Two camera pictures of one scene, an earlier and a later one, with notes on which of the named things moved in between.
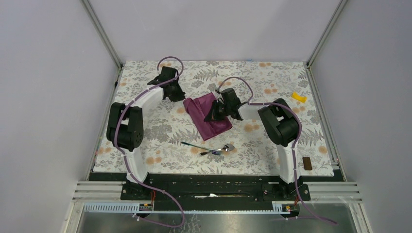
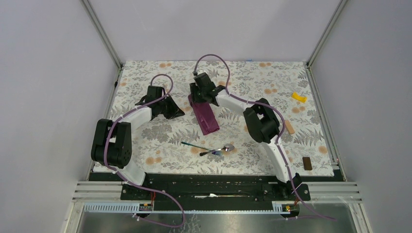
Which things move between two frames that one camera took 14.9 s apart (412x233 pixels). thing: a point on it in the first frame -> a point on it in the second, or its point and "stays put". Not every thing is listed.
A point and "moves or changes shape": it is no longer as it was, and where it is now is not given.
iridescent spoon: [228, 148] stays put
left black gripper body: [177, 93] -> [167, 107]
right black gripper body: [227, 107] -> [197, 95]
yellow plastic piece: [302, 99] stays put
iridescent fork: [217, 152] stays put
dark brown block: [307, 163] stays put
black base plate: [214, 192] stays put
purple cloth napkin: [198, 109] moves or changes shape
